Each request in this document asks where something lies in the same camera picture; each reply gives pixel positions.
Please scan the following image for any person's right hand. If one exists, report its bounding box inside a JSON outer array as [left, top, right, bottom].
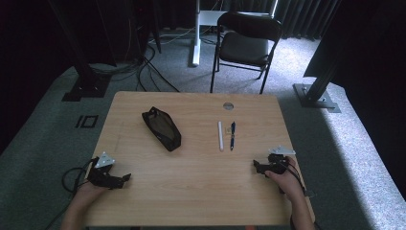
[[264, 156, 305, 202]]

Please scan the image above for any black folding chair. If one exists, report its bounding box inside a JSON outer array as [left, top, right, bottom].
[[209, 11, 283, 95]]

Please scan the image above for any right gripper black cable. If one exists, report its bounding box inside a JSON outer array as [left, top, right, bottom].
[[277, 156, 322, 230]]

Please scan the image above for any blue pen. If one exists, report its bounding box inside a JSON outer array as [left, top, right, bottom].
[[229, 121, 237, 151]]

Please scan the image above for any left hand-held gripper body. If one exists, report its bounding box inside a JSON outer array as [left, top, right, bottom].
[[86, 151, 124, 190]]

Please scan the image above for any black metal stand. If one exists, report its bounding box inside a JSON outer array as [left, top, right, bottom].
[[47, 0, 113, 103], [292, 0, 346, 114]]

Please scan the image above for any dark curtain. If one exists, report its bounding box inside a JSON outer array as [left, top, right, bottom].
[[204, 0, 343, 41]]

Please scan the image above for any black mesh pencil case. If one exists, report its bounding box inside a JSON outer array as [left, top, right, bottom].
[[141, 105, 182, 152]]

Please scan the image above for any bundle of floor cables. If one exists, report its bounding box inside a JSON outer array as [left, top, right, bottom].
[[89, 18, 221, 94]]

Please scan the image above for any white desk leg frame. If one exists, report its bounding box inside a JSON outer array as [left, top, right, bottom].
[[187, 0, 280, 68]]

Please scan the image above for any person's left hand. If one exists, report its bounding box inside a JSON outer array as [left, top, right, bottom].
[[72, 182, 108, 212]]

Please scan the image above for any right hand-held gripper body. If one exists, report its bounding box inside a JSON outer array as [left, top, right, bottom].
[[261, 145, 297, 175]]

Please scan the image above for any white pen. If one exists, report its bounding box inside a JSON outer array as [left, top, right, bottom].
[[217, 120, 225, 152]]

